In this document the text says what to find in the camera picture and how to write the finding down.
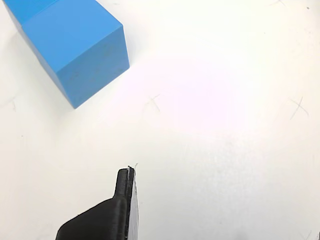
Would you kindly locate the blue cube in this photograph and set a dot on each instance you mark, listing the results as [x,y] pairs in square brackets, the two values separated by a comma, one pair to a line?
[75,45]

